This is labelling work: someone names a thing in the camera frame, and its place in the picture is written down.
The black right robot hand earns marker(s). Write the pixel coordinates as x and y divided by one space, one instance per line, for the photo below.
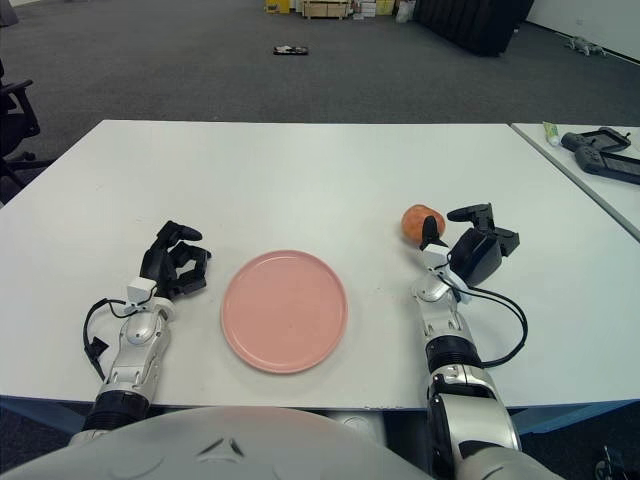
477 255

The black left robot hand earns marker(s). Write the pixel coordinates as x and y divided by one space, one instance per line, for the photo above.
160 260

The red-yellow apple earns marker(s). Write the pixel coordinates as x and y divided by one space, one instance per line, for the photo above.
414 222

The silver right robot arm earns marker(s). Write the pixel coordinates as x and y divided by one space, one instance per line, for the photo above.
450 340

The pink round plate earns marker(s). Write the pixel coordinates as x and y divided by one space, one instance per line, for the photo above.
285 312

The green white tube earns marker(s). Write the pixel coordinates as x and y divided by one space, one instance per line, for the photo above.
551 134

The grey handheld controller with screen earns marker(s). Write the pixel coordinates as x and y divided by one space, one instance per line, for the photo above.
590 160

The black handheld controller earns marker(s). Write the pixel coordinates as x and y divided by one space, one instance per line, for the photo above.
572 141

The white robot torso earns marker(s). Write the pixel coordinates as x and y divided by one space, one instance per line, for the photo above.
200 450

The black office chair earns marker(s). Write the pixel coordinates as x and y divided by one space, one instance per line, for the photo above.
15 125

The black curtain partition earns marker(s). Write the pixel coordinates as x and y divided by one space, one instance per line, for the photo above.
470 22

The grey robot dog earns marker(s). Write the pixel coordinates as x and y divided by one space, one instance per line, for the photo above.
582 46

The black tray on floor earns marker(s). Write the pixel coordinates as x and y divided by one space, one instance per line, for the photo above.
291 50

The white plastic bag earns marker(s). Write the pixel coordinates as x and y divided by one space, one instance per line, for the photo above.
405 12

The stack of cardboard boxes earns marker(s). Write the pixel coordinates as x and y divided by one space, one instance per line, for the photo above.
372 9

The yellow box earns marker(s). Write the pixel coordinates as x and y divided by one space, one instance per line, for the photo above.
277 6

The wooden pallet crate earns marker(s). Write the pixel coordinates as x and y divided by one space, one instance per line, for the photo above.
326 9

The grey bin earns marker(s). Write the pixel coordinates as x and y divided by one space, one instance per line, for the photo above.
7 9

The blue-grey table frame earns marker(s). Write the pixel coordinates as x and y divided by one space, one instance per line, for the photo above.
565 417

